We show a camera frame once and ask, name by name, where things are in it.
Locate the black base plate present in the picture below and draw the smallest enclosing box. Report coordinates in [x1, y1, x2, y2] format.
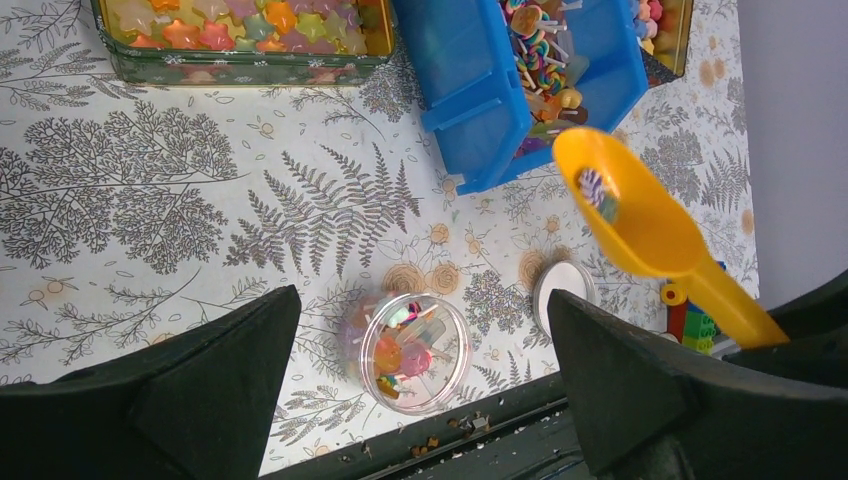
[271, 373, 592, 479]

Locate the blue plastic candy bin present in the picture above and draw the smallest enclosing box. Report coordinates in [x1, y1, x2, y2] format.
[392, 1, 648, 195]

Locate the tin of orange gummies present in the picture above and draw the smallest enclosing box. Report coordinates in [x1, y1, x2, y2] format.
[91, 0, 396, 86]

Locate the clear glass jar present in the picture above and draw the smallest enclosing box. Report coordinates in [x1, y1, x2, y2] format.
[336, 291, 473, 416]

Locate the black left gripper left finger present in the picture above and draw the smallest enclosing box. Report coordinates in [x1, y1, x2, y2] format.
[1, 286, 301, 479]

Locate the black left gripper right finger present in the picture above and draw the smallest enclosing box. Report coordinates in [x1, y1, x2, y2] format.
[548, 291, 847, 479]

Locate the yellow plastic scoop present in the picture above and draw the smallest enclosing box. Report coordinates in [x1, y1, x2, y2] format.
[552, 127, 789, 349]

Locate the colourful toy block train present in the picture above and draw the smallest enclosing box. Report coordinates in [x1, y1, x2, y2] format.
[660, 280, 719, 354]

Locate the white round jar lid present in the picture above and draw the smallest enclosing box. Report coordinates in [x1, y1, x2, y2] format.
[531, 259, 598, 336]

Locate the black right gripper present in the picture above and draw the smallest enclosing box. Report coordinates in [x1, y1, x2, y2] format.
[723, 272, 847, 388]

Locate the tin of star candies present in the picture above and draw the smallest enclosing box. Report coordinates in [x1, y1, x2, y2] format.
[629, 0, 694, 88]

